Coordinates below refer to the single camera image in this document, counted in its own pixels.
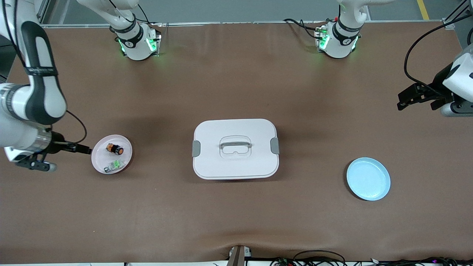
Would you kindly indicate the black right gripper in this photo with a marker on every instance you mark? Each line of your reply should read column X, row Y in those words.
column 57, row 145

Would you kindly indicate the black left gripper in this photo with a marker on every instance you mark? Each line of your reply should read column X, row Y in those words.
column 438, row 85

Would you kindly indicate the orange push-button switch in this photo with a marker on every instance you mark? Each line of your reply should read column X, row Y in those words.
column 115, row 149

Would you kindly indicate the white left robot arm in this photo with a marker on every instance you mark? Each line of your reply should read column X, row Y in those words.
column 343, row 40

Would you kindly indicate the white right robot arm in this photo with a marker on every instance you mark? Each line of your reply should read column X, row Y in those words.
column 37, row 92

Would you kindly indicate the white lidded storage box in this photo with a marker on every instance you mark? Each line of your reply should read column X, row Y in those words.
column 236, row 166

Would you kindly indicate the pink round plate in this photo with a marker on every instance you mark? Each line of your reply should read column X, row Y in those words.
column 99, row 155

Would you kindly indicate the light blue round plate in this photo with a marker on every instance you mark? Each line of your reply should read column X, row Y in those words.
column 368, row 179

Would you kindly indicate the metal table edge strip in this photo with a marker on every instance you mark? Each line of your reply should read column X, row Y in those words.
column 192, row 23

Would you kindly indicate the green push-button switch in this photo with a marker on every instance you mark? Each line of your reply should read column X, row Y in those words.
column 115, row 165

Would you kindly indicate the aluminium frame post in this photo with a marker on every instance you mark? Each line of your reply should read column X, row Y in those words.
column 42, row 13

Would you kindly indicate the metal table bracket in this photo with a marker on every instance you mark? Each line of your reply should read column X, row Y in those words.
column 238, row 256

